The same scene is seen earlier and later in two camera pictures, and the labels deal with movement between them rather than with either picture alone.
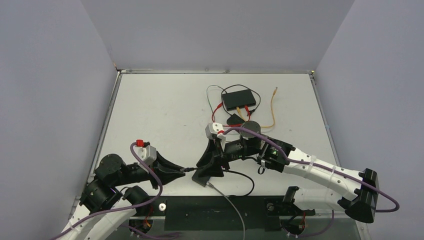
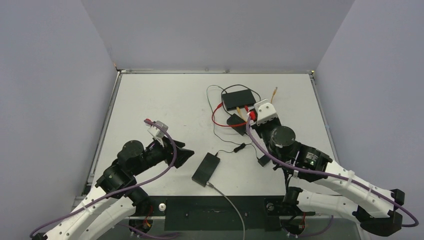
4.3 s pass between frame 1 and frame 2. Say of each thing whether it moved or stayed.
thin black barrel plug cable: stayed
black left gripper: moved
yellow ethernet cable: stayed
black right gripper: moved
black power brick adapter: stayed
